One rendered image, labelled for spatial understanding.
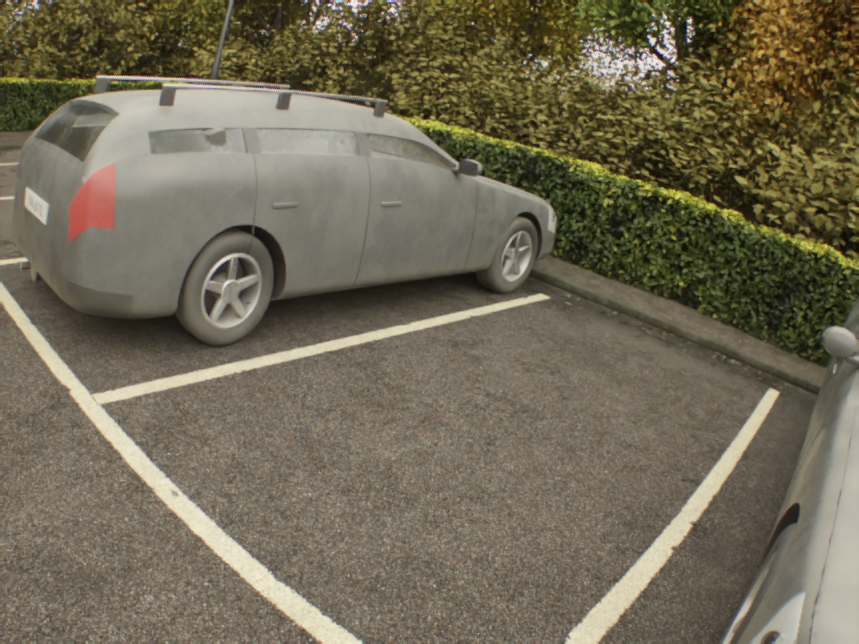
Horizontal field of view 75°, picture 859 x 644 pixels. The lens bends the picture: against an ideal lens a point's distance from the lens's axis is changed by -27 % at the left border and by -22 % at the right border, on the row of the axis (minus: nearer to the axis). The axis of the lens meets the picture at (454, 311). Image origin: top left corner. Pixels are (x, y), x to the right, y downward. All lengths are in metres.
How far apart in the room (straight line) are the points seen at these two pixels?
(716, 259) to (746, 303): 0.53
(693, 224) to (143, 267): 5.14
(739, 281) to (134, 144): 5.43
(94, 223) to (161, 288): 0.56
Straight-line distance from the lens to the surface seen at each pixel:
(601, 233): 7.29
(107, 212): 3.43
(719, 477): 3.86
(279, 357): 4.00
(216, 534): 2.53
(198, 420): 3.24
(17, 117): 12.80
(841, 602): 1.63
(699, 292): 6.85
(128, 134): 3.57
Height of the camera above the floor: 1.59
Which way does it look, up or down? 17 degrees down
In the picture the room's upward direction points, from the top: 12 degrees clockwise
